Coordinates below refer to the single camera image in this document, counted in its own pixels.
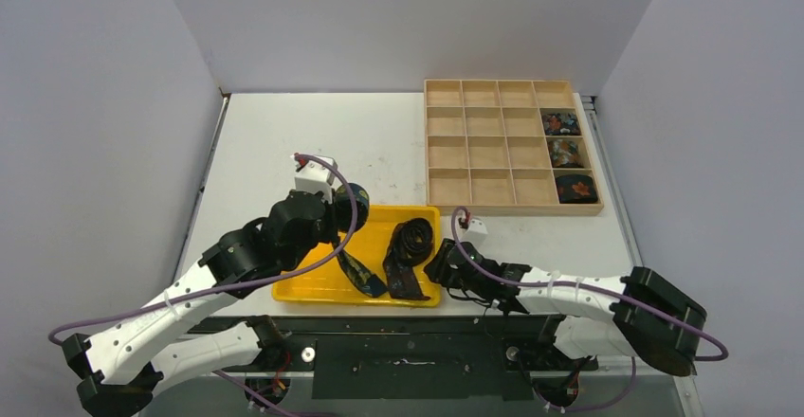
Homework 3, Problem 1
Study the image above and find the rolled tie slot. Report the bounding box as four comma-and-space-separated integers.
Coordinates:
547, 139, 584, 169
555, 173, 599, 204
541, 111, 581, 136

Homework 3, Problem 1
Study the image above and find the rolled tie middle slot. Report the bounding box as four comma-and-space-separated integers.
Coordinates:
547, 139, 584, 169

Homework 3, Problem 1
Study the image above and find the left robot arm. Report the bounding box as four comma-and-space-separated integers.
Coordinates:
61, 190, 338, 416

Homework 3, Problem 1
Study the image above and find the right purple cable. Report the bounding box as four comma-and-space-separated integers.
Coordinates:
450, 206, 730, 363

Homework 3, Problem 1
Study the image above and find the rolled tie top slot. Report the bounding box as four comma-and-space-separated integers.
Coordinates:
541, 111, 581, 136

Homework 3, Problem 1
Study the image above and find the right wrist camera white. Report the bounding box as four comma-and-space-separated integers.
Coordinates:
458, 215, 488, 248

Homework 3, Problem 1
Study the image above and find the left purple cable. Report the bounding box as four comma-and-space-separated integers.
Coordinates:
47, 153, 360, 348

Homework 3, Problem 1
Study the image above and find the purple cable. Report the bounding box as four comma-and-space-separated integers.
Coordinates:
450, 206, 730, 363
47, 153, 360, 348

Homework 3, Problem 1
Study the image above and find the black patterned tie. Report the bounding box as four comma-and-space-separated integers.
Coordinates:
382, 218, 434, 301

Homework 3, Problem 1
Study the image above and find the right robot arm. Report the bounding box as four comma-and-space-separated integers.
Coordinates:
424, 239, 707, 377

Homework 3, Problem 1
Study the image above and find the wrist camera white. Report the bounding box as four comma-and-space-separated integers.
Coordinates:
294, 154, 336, 204
458, 215, 488, 248

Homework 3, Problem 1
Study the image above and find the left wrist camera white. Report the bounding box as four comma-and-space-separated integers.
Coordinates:
294, 154, 336, 204

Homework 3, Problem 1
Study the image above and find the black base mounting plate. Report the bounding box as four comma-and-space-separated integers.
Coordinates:
225, 315, 598, 401

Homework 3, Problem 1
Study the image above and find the rolled tie bottom slot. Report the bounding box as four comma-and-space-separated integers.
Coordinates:
555, 173, 599, 204

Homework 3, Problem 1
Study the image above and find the yellow plastic tray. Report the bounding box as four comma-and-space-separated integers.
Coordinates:
271, 205, 442, 308

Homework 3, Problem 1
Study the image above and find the blue yellow floral tie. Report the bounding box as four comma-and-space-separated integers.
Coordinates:
333, 183, 388, 299

